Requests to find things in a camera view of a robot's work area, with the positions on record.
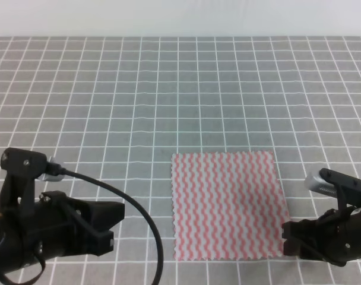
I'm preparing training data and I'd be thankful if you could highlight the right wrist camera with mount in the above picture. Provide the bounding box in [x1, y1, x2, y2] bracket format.
[304, 168, 361, 211]

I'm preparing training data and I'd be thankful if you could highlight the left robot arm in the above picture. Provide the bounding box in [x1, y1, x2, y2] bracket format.
[0, 191, 125, 284]

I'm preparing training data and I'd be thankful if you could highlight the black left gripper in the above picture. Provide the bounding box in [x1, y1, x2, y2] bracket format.
[0, 191, 125, 275]

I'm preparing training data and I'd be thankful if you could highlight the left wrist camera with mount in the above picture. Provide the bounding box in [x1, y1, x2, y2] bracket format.
[0, 147, 63, 217]

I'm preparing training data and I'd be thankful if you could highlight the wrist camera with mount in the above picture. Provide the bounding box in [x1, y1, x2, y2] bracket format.
[0, 147, 63, 217]
[304, 168, 361, 211]

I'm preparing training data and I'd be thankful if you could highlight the pink white wavy striped towel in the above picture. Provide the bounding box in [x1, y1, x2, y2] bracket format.
[171, 151, 290, 261]

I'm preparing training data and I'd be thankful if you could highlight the black left camera cable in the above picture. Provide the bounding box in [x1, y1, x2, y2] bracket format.
[48, 161, 164, 285]

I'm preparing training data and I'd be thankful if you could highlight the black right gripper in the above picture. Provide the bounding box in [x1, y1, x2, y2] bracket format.
[282, 206, 361, 266]

